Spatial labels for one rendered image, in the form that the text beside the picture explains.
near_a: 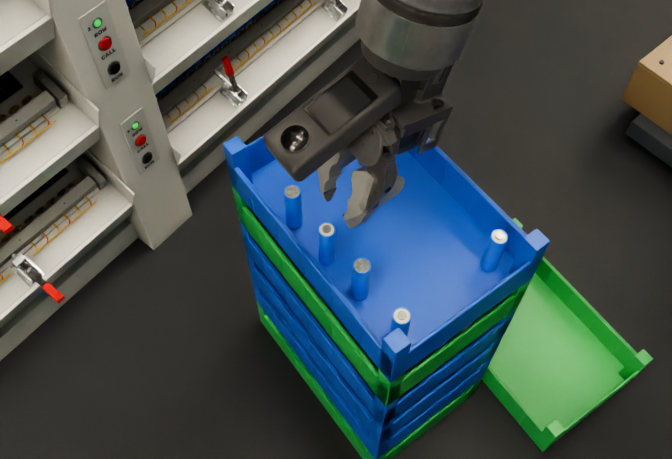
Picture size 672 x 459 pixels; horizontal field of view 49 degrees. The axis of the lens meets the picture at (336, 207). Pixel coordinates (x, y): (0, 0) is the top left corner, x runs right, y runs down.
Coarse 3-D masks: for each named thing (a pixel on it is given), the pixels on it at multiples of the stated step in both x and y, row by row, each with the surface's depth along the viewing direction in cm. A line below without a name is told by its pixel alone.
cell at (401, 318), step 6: (396, 312) 71; (402, 312) 71; (408, 312) 71; (396, 318) 71; (402, 318) 71; (408, 318) 71; (396, 324) 71; (402, 324) 71; (408, 324) 71; (390, 330) 74; (402, 330) 72; (408, 330) 73
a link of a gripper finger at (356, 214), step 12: (360, 168) 68; (360, 180) 68; (372, 180) 66; (396, 180) 71; (360, 192) 69; (396, 192) 73; (348, 204) 71; (360, 204) 69; (348, 216) 72; (360, 216) 70
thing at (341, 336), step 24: (240, 216) 92; (264, 240) 88; (288, 264) 84; (312, 288) 88; (312, 312) 87; (504, 312) 85; (336, 336) 83; (456, 336) 80; (360, 360) 80; (432, 360) 79; (384, 384) 76; (408, 384) 80
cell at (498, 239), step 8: (496, 232) 76; (504, 232) 76; (496, 240) 75; (504, 240) 75; (488, 248) 77; (496, 248) 76; (504, 248) 77; (488, 256) 78; (496, 256) 77; (488, 264) 79; (496, 264) 79
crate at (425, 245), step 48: (240, 144) 80; (240, 192) 85; (336, 192) 86; (432, 192) 86; (480, 192) 80; (288, 240) 78; (336, 240) 83; (384, 240) 83; (432, 240) 83; (480, 240) 83; (528, 240) 74; (336, 288) 74; (384, 288) 80; (432, 288) 80; (480, 288) 80; (384, 336) 77; (432, 336) 71
